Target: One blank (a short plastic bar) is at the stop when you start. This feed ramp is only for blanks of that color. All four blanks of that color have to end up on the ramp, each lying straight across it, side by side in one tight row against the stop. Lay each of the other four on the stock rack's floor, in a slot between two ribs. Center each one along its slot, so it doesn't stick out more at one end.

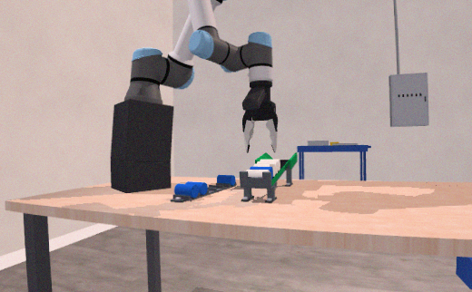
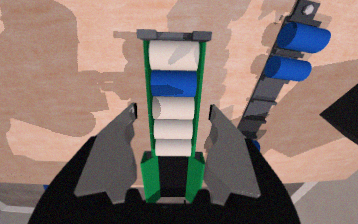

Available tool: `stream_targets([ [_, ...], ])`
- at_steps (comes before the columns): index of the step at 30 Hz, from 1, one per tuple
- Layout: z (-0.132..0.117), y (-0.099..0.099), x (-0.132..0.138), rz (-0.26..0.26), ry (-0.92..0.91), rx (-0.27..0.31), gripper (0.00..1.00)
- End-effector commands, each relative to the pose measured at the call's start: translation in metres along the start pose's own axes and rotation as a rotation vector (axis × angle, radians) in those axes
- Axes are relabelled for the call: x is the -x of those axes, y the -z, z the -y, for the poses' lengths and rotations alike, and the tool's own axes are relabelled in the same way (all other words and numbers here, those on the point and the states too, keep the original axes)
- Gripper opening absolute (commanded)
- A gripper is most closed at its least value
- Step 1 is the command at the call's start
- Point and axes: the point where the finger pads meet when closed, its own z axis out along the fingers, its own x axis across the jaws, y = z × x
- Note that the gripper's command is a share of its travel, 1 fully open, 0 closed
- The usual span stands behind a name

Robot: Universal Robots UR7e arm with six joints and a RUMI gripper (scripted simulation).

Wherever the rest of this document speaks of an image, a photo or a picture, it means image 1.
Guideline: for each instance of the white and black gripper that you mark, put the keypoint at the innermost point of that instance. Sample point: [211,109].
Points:
[264,113]

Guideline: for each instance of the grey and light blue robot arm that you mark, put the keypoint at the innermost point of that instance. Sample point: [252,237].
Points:
[150,69]

